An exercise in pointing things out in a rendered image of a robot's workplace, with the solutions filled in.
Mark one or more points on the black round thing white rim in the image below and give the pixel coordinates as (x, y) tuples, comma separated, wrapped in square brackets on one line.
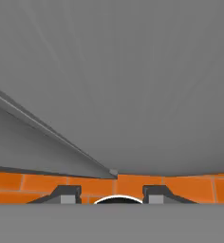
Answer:
[(118, 199)]

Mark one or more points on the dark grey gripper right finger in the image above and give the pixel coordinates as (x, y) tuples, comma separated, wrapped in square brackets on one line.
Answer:
[(155, 191)]

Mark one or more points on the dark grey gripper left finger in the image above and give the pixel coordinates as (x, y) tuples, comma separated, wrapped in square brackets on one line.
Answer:
[(68, 191)]

